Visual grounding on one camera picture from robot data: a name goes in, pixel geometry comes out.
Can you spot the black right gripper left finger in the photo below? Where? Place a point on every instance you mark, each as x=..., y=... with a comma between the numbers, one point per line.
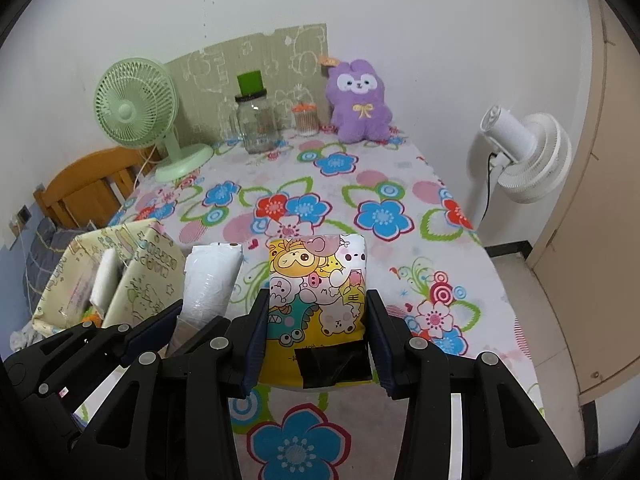
x=170, y=418

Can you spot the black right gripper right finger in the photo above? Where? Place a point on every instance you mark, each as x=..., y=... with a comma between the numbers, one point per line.
x=503, y=434

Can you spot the white towel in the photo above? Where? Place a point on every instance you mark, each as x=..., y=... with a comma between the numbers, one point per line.
x=106, y=281

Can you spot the glass mason jar mug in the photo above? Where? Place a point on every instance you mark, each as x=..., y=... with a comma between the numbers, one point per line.
x=254, y=115

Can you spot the cream cartoon fabric storage box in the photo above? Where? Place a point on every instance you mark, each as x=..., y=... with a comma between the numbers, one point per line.
x=120, y=274

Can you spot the purple plush toy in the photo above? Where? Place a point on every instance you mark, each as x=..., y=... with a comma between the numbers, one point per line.
x=356, y=95

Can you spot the wall socket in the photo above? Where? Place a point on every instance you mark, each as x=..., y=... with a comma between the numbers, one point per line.
x=18, y=226

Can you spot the yellow cartoon tissue pack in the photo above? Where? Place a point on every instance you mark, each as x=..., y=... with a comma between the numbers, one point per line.
x=317, y=298

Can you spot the floral tablecloth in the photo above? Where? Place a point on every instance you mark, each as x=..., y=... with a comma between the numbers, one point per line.
x=423, y=257

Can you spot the beige cartoon cardboard panel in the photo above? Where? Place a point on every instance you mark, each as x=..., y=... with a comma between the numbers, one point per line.
x=286, y=63

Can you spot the blue plaid pillow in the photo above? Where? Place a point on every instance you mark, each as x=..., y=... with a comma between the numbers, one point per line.
x=44, y=253

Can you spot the white standing fan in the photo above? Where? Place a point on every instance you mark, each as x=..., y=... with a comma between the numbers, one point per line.
x=528, y=159

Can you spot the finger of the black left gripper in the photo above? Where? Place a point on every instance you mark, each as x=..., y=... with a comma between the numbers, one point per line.
x=51, y=390

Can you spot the cotton swab jar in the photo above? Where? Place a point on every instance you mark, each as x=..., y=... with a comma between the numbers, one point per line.
x=306, y=119

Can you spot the white crumpled cloth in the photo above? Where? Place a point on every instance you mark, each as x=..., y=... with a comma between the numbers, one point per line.
x=23, y=338

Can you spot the green desk fan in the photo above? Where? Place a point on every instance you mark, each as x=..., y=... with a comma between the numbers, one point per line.
x=136, y=104

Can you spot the beige door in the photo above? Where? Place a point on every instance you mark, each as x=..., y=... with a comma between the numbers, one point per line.
x=587, y=260

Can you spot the white plastic bag roll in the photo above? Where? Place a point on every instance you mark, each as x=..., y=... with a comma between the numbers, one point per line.
x=209, y=277

